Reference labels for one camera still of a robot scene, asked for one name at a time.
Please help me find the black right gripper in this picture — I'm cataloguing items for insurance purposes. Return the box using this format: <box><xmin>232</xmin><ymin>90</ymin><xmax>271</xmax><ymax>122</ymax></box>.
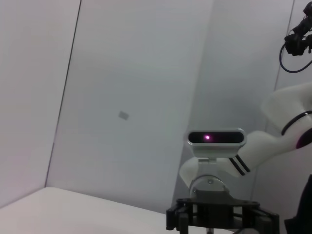
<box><xmin>166</xmin><ymin>189</ymin><xmax>280</xmax><ymax>234</ymax></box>

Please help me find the black robot torso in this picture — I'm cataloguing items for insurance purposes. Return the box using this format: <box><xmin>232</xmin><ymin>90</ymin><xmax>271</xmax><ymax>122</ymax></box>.
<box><xmin>284</xmin><ymin>174</ymin><xmax>312</xmax><ymax>234</ymax></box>

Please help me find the blue cable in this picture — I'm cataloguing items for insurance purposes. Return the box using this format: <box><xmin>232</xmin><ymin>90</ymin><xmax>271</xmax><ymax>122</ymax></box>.
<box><xmin>279</xmin><ymin>42</ymin><xmax>312</xmax><ymax>73</ymax></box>

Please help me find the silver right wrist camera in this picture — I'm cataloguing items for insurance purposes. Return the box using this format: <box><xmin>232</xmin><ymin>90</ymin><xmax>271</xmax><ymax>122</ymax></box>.
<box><xmin>186</xmin><ymin>127</ymin><xmax>246</xmax><ymax>163</ymax></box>

